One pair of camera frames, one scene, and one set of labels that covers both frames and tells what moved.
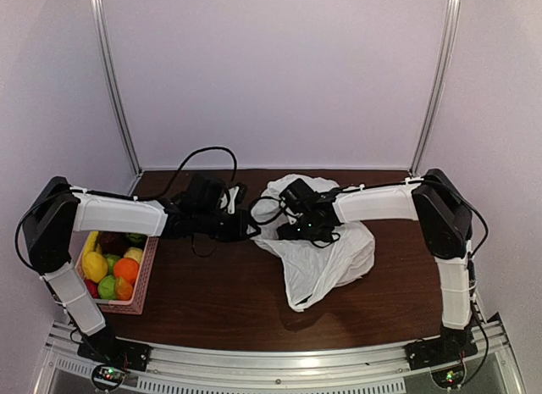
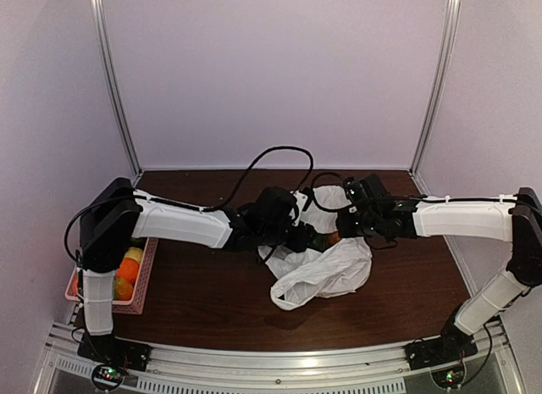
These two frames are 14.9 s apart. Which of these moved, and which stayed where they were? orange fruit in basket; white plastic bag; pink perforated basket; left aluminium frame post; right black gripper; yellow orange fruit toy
Moved: white plastic bag; right black gripper
Stayed: orange fruit in basket; pink perforated basket; left aluminium frame post; yellow orange fruit toy
